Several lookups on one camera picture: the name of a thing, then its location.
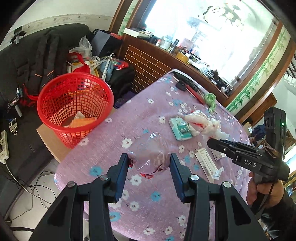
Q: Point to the orange cardboard box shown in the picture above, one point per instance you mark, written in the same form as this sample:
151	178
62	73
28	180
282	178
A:
79	122

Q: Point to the purple floral tablecloth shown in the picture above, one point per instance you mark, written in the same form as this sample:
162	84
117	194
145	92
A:
149	208

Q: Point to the black backpack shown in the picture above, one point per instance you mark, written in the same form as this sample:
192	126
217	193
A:
41	59

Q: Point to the white power strip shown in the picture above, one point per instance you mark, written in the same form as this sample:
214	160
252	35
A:
4	154

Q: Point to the crumpled white red plastic bag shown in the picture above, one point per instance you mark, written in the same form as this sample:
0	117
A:
199	124

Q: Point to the green cloth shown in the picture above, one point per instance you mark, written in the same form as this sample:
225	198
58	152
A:
210	100

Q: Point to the teal tissue pack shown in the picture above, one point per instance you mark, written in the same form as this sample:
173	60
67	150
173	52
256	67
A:
180	129

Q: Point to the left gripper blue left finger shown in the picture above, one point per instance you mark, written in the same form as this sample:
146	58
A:
106	189

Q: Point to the red flat case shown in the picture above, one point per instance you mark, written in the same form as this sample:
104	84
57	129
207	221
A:
195	94

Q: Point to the person right hand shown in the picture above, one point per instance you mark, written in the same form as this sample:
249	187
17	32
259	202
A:
277	192

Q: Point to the clear plastic wrapper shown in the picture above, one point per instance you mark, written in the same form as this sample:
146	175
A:
149	155

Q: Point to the red plastic mesh basket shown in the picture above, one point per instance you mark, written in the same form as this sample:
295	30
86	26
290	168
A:
66	95

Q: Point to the white medicine box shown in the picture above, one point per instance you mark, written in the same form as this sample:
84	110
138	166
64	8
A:
211	171

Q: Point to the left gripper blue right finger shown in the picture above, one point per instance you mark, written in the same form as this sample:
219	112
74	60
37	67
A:
192	189

